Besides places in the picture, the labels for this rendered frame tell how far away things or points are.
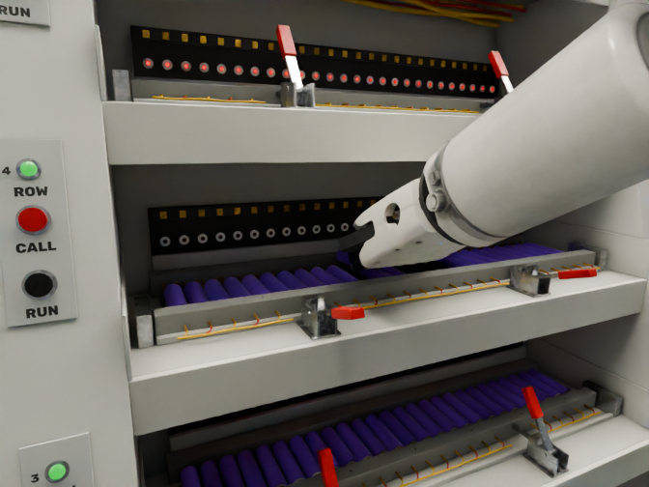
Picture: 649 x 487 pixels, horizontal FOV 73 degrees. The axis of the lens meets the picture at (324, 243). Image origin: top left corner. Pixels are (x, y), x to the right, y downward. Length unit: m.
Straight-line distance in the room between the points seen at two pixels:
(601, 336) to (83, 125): 0.68
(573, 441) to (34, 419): 0.58
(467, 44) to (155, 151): 0.59
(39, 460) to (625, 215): 0.67
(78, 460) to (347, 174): 0.45
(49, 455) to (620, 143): 0.38
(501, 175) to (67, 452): 0.33
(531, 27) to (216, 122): 0.58
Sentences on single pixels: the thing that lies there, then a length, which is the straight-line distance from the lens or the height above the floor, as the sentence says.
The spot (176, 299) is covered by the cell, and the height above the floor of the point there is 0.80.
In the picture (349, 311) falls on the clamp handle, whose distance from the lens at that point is 0.33.
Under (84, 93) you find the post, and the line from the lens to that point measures 0.37.
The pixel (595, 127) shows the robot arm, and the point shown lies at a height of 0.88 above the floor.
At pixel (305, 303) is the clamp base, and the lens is 0.40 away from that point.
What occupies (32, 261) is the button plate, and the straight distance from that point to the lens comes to 0.35.
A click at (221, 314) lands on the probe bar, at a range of 0.40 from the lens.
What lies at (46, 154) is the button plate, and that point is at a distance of 0.36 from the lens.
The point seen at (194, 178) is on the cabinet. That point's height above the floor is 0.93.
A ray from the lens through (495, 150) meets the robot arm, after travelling 0.28.
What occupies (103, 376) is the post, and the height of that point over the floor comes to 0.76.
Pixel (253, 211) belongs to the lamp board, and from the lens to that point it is 0.53.
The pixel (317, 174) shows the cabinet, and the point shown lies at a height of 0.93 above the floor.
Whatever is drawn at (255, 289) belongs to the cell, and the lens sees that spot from 0.46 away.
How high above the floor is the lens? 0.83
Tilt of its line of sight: level
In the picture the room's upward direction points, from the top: 6 degrees counter-clockwise
